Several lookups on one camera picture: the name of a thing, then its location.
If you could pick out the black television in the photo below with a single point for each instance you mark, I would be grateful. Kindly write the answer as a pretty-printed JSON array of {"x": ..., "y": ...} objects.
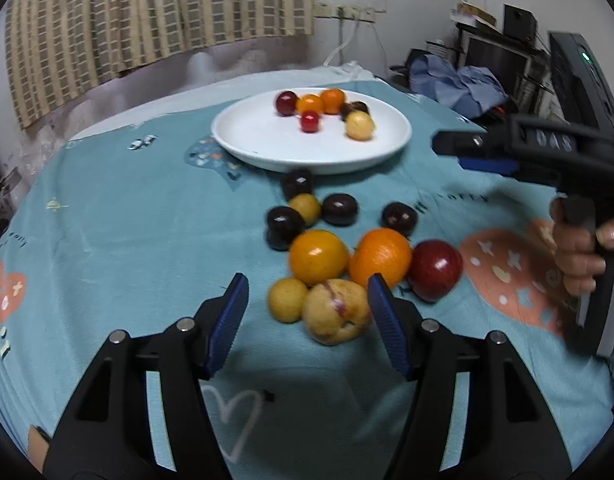
[{"x": 519, "y": 67}]

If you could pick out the orange persimmon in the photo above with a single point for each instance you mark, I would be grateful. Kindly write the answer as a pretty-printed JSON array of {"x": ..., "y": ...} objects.
[{"x": 316, "y": 256}]

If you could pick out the yellow fruit on plate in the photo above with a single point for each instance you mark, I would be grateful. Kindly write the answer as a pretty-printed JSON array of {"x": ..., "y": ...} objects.
[{"x": 359, "y": 126}]

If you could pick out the teal printed tablecloth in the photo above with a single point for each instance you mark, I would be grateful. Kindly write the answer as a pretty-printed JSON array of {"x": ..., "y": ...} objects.
[{"x": 136, "y": 227}]

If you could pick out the small red fruit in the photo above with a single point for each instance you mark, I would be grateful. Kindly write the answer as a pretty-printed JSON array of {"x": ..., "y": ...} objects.
[{"x": 310, "y": 121}]

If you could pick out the red apple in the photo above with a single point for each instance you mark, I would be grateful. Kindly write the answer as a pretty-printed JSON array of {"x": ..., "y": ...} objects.
[{"x": 435, "y": 269}]

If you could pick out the right hand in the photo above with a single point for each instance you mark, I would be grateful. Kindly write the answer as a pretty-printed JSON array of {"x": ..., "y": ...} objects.
[{"x": 575, "y": 251}]

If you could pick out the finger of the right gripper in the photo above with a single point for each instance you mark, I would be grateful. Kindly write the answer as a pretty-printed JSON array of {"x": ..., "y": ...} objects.
[
  {"x": 503, "y": 167},
  {"x": 471, "y": 143}
]

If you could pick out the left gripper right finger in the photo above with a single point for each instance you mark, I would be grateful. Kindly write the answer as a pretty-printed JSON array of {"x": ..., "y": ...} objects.
[{"x": 510, "y": 431}]

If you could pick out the small yellow-green fruit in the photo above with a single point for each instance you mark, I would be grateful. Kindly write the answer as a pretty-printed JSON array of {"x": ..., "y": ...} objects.
[{"x": 307, "y": 206}]

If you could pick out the white round plate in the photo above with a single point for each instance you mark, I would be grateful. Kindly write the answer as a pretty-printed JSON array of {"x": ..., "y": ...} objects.
[{"x": 252, "y": 130}]

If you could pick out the black speaker box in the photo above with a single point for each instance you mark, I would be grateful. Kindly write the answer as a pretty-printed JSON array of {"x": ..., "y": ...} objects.
[{"x": 519, "y": 24}]

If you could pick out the small orange fruit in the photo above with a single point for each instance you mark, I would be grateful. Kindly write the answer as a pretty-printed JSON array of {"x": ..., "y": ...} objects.
[{"x": 309, "y": 103}]

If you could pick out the white towel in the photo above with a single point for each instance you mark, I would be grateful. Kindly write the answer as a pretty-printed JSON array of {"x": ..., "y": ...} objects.
[{"x": 229, "y": 90}]

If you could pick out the dark red plum on plate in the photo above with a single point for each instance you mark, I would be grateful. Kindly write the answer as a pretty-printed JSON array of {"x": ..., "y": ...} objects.
[{"x": 286, "y": 103}]

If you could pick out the dark purple plum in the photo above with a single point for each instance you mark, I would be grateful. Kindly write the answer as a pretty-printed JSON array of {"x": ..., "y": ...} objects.
[{"x": 351, "y": 107}]

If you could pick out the white power strip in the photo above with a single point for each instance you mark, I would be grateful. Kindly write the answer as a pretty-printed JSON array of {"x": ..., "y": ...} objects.
[{"x": 339, "y": 11}]

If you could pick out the small yellow fruit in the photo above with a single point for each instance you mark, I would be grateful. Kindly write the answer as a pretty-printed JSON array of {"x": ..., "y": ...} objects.
[{"x": 285, "y": 300}]

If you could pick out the yellow striped pepino melon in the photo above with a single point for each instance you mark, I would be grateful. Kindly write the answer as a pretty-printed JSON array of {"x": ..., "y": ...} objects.
[{"x": 336, "y": 311}]

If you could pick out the striped beige curtain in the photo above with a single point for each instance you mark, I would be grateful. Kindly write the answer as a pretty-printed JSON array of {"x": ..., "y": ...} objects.
[{"x": 57, "y": 50}]

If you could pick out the orange tangerine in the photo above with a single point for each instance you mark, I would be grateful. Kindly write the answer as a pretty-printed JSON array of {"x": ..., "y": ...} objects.
[
  {"x": 333, "y": 100},
  {"x": 382, "y": 251}
]

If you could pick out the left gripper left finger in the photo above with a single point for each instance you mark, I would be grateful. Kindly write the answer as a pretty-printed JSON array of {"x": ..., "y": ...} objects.
[{"x": 104, "y": 432}]

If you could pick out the blue clothes pile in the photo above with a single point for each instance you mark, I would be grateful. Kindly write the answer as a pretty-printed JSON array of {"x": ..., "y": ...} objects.
[{"x": 470, "y": 91}]

